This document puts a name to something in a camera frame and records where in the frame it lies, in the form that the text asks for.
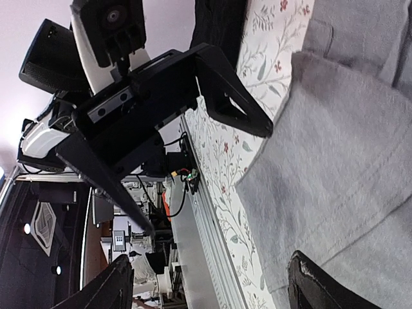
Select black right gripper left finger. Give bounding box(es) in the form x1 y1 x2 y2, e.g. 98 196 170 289
54 254 134 309

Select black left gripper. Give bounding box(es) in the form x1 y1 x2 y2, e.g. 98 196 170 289
55 43 208 236

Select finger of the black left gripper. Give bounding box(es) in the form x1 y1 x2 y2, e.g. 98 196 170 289
196 48 273 138

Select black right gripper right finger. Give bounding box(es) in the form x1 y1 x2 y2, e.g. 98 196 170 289
288 250 379 309

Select black t-shirt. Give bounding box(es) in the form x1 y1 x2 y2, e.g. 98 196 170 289
190 0 248 68

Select grey garment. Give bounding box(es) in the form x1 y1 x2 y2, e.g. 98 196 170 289
236 1 411 308

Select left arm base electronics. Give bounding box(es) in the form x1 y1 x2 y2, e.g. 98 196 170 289
165 132 200 220

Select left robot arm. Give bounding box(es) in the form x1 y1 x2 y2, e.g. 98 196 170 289
17 20 273 234

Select floral tablecloth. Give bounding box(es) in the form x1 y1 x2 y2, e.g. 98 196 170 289
185 1 314 308

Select aluminium front rail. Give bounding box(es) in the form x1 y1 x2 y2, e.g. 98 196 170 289
169 115 248 309

